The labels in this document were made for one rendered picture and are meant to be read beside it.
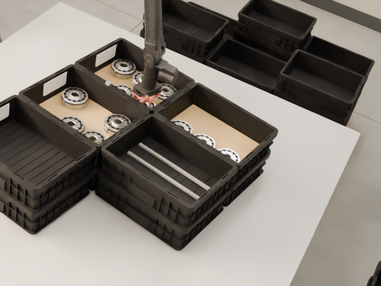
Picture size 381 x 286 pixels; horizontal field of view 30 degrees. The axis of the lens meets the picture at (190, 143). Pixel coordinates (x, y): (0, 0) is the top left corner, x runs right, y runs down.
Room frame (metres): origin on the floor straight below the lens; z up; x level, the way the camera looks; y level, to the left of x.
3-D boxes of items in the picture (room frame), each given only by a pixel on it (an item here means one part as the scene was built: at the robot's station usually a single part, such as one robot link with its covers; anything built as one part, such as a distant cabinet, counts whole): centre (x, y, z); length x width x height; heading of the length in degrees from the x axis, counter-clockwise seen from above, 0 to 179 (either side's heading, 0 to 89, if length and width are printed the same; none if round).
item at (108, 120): (2.06, 0.28, 0.86); 0.10 x 0.10 x 0.01
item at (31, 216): (1.77, 0.55, 0.76); 0.40 x 0.30 x 0.12; 64
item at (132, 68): (2.43, 0.35, 0.86); 0.10 x 0.10 x 0.01
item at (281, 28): (3.67, -0.30, 0.37); 0.40 x 0.30 x 0.45; 74
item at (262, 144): (2.13, -0.08, 0.92); 0.40 x 0.30 x 0.02; 64
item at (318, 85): (3.18, -0.58, 0.37); 0.40 x 0.30 x 0.45; 74
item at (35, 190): (1.77, 0.55, 0.92); 0.40 x 0.30 x 0.02; 64
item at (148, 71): (2.20, 0.20, 1.04); 0.07 x 0.06 x 0.07; 74
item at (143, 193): (1.86, 0.06, 0.87); 0.40 x 0.30 x 0.11; 64
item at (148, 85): (2.20, 0.21, 0.98); 0.10 x 0.07 x 0.07; 149
